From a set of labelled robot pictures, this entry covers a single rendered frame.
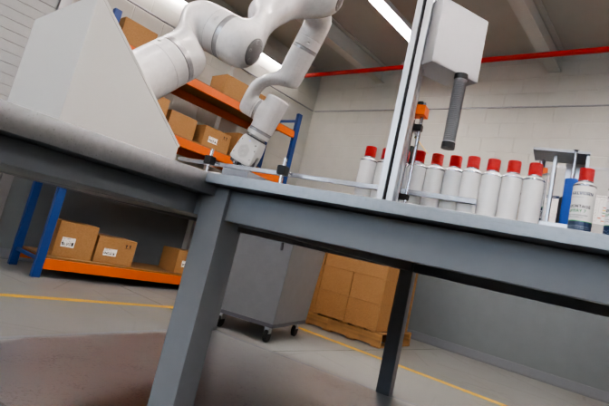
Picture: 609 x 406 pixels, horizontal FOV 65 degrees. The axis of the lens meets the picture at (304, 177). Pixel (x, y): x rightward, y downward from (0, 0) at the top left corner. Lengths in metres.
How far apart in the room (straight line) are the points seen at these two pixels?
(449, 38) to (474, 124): 5.10
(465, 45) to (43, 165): 1.08
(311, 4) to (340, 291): 3.89
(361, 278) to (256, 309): 1.50
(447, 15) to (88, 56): 0.92
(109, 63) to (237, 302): 3.09
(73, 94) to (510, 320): 5.40
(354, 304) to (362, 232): 4.17
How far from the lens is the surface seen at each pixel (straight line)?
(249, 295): 3.78
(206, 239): 0.92
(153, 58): 1.12
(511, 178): 1.35
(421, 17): 1.43
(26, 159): 0.82
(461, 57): 1.41
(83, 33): 0.91
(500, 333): 5.89
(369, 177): 1.44
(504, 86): 6.54
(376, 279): 4.85
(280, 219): 0.85
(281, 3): 1.39
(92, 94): 0.89
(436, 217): 0.71
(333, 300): 5.06
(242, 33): 1.22
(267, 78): 1.67
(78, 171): 0.85
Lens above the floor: 0.73
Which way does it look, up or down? 9 degrees up
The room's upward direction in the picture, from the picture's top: 13 degrees clockwise
